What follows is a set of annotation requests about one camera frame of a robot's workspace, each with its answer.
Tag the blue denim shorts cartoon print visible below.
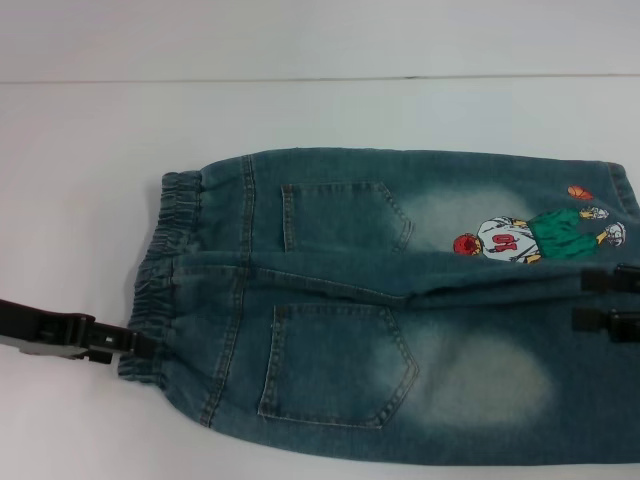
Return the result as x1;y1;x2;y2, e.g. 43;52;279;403
115;144;640;480

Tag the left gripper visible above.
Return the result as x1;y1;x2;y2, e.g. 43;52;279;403
0;298;152;366

